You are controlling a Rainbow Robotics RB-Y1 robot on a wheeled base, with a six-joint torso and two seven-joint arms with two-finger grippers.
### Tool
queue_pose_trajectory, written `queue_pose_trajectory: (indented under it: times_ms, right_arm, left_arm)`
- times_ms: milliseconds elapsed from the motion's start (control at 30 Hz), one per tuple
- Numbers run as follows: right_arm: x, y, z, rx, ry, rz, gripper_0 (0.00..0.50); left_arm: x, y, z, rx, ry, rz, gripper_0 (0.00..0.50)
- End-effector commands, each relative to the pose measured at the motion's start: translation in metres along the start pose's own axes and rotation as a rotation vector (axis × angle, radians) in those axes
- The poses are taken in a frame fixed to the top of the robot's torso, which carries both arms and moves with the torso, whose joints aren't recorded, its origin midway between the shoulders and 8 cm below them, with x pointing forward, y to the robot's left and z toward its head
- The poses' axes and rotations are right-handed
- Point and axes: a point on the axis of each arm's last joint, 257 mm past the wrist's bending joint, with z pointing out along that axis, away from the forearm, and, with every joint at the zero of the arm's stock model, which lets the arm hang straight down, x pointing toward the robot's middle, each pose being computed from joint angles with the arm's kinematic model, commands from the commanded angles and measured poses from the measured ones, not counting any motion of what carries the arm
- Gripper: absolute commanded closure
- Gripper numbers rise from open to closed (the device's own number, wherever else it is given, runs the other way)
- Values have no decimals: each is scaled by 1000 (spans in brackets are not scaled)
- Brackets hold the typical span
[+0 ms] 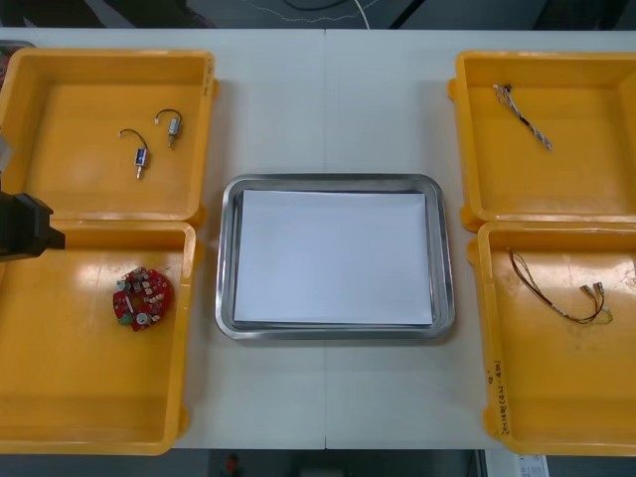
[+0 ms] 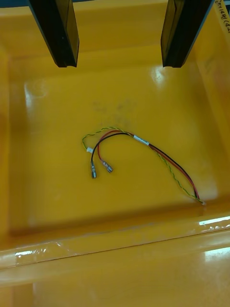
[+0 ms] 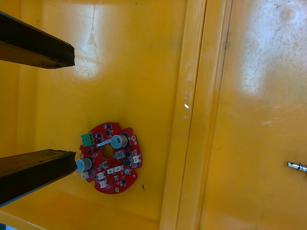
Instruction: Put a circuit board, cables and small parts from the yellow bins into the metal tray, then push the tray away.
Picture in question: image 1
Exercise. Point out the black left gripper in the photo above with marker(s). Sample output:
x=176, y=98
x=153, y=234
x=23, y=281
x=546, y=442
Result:
x=22, y=228

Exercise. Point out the round red circuit board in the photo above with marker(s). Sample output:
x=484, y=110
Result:
x=158, y=285

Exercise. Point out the solenoid with blue label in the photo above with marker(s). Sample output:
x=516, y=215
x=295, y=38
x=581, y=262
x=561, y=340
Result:
x=141, y=157

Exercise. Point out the solenoid with white label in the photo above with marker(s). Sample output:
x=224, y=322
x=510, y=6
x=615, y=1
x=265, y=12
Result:
x=173, y=127

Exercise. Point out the yellow-orange plastic bin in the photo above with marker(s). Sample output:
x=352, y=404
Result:
x=74, y=372
x=89, y=194
x=556, y=189

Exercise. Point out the white paper sheet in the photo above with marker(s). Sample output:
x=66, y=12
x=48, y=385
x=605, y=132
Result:
x=333, y=258

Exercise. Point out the small red black object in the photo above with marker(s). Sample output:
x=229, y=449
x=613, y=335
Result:
x=231, y=464

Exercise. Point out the steel tray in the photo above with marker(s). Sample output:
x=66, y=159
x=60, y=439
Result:
x=447, y=298

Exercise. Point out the yellow-orange bin with handwriting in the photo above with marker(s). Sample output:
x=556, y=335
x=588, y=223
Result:
x=556, y=387

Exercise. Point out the white printed label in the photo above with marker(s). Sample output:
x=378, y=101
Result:
x=533, y=466

